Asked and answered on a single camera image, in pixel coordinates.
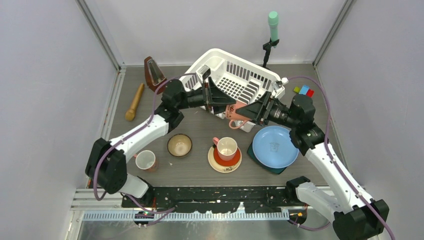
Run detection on dark green square plate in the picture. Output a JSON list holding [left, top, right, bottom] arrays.
[[247, 142, 286, 175]]

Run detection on green microphone on stand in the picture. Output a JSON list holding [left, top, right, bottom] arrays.
[[262, 11, 280, 69]]

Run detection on colourful toy blocks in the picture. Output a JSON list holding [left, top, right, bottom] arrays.
[[293, 85, 315, 98]]

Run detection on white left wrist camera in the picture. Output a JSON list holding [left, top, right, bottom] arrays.
[[196, 64, 211, 82]]

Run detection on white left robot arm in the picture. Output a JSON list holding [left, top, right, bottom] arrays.
[[85, 78, 236, 207]]

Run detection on pink cup white inside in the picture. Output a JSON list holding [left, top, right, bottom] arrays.
[[212, 137, 238, 161]]

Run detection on orange saucer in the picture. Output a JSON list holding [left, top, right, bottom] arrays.
[[213, 147, 242, 167]]

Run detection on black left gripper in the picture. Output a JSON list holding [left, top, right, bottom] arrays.
[[176, 77, 235, 114]]

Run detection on pink mug with handle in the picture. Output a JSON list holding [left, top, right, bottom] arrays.
[[224, 101, 251, 130]]

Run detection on light blue plate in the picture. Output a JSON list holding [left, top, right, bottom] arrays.
[[252, 125, 299, 169]]

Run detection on cream patterned plate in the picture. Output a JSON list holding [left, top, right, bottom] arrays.
[[207, 145, 243, 173]]

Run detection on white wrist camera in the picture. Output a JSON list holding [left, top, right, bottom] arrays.
[[271, 77, 289, 99], [196, 64, 211, 82]]

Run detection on white mug pink handle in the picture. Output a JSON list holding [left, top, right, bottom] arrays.
[[134, 150, 158, 172]]

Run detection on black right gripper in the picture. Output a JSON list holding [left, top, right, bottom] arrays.
[[236, 90, 299, 129]]

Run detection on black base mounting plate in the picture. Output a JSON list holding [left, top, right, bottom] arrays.
[[121, 186, 306, 214]]

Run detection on brown ceramic bowl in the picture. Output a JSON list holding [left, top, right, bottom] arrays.
[[167, 133, 193, 158]]

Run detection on wooden rolling pin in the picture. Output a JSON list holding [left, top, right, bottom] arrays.
[[124, 83, 145, 122]]

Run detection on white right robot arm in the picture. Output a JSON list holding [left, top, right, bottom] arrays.
[[233, 92, 395, 240]]

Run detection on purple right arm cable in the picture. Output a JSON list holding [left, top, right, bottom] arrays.
[[286, 75, 397, 240]]

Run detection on white plastic dish rack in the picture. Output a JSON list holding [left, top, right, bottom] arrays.
[[180, 48, 286, 133]]

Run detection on brown wooden metronome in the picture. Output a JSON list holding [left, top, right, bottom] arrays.
[[144, 56, 167, 92]]

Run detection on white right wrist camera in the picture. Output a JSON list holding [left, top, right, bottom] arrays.
[[271, 77, 289, 99]]

